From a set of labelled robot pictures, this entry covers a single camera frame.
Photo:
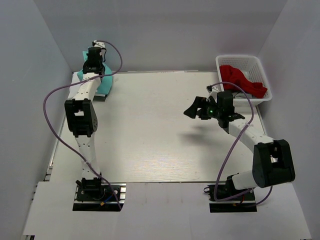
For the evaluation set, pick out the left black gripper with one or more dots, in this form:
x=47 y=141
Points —
x=87 y=63

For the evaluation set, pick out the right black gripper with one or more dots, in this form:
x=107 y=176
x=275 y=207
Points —
x=199 y=102

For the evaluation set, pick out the teal t shirt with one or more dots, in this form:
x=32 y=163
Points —
x=106 y=82

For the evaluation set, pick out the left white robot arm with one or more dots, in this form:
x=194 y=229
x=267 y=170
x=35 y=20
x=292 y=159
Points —
x=82 y=120

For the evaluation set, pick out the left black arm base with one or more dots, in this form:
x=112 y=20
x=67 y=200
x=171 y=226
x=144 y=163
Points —
x=93 y=195

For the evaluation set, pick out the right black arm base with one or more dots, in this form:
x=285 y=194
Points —
x=230 y=200

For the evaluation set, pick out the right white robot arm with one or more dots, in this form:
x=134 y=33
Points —
x=272 y=162

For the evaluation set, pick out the folded white t shirt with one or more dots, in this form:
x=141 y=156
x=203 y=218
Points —
x=76 y=78

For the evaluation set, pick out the grey t shirt in basket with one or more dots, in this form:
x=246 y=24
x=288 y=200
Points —
x=241 y=95

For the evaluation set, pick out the red t shirt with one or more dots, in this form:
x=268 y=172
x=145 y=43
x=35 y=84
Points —
x=235 y=76

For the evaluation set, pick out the white plastic basket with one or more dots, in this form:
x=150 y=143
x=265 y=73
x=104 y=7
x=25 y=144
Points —
x=252 y=69

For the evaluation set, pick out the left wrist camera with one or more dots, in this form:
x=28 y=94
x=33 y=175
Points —
x=99 y=44

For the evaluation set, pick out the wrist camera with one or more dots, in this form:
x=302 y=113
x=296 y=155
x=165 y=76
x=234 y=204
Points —
x=213 y=91
x=99 y=44

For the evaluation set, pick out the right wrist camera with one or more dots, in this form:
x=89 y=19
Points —
x=213 y=91

